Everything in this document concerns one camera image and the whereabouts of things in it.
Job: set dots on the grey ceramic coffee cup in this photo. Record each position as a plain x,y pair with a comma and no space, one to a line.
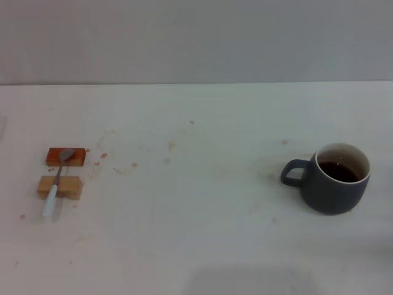
334,196

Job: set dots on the red-brown wooden block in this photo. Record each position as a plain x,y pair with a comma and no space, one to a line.
78,156

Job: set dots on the light notched wooden block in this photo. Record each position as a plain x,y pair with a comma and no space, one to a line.
71,184

